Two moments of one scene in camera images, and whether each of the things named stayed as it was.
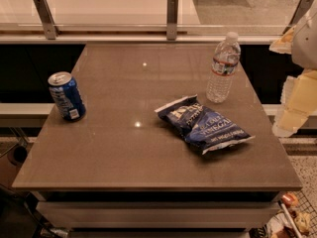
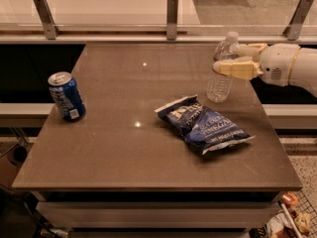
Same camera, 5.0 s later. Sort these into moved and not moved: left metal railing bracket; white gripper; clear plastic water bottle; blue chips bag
Moved: white gripper
Not moved: blue chips bag; clear plastic water bottle; left metal railing bracket
